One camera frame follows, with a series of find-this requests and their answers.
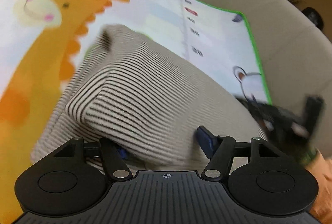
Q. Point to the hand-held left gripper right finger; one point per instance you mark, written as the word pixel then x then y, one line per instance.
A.
pixel 205 141

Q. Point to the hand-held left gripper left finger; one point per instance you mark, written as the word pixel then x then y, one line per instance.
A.
pixel 111 153

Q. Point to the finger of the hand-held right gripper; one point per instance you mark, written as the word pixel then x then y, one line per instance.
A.
pixel 246 103

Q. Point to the person's right forearm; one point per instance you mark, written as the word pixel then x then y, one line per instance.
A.
pixel 321 182

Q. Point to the beige striped sweater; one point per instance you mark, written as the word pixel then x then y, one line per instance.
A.
pixel 145 99

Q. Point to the cartoon animal play mat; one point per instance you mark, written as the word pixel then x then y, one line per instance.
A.
pixel 39 57

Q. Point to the beige padded headboard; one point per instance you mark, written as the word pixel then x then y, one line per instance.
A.
pixel 285 44

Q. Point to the dark round object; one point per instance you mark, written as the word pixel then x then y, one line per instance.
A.
pixel 313 17

